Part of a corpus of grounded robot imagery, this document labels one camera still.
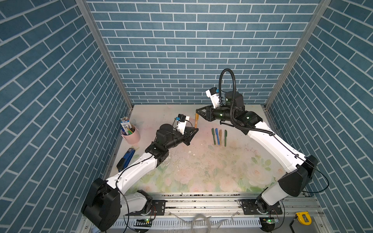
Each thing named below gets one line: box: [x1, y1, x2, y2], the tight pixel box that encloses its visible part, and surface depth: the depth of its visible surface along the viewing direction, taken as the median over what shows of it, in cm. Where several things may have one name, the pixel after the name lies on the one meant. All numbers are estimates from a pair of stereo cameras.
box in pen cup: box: [120, 116, 134, 135], surface depth 90 cm
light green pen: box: [211, 127, 217, 145], surface depth 104 cm
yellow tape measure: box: [295, 211, 312, 226], surface depth 71 cm
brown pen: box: [194, 112, 200, 129], surface depth 72 cm
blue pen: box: [215, 128, 221, 146], surface depth 107 cm
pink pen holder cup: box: [120, 124, 141, 145], surface depth 95 cm
